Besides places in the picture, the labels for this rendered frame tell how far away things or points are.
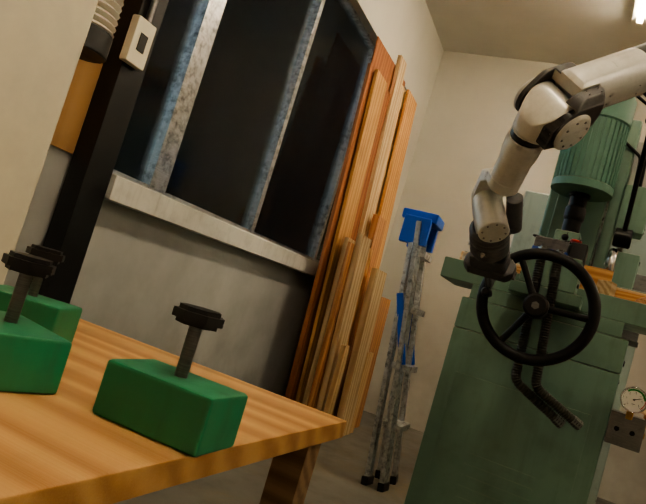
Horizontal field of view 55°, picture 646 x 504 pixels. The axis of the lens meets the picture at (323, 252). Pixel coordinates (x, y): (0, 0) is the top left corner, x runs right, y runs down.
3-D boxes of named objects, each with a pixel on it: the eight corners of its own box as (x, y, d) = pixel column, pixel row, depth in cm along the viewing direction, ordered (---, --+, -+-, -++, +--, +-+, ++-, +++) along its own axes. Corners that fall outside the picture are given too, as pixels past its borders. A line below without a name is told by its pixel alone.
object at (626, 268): (599, 286, 191) (608, 249, 192) (599, 289, 197) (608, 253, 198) (632, 293, 187) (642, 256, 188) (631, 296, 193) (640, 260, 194)
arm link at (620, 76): (571, 107, 103) (670, 72, 109) (524, 63, 110) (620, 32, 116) (550, 156, 112) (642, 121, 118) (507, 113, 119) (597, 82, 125)
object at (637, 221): (614, 229, 194) (626, 184, 195) (613, 235, 202) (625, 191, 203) (643, 234, 190) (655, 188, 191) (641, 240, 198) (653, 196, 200)
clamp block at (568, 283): (516, 280, 161) (525, 247, 162) (522, 287, 174) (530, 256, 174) (575, 294, 155) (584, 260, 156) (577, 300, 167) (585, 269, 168)
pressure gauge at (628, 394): (614, 415, 149) (623, 382, 150) (614, 414, 153) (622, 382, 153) (643, 424, 146) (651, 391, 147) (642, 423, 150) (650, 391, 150)
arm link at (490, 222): (473, 259, 135) (471, 225, 126) (466, 224, 141) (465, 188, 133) (526, 253, 133) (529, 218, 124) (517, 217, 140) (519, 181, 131)
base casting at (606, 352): (452, 325, 175) (460, 294, 176) (485, 337, 227) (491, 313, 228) (622, 375, 156) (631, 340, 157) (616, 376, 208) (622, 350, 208)
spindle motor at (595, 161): (547, 180, 180) (575, 81, 182) (551, 196, 196) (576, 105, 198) (612, 192, 172) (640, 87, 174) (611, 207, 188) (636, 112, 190)
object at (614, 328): (468, 297, 175) (472, 283, 175) (481, 305, 194) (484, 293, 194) (621, 338, 158) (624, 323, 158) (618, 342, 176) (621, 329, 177)
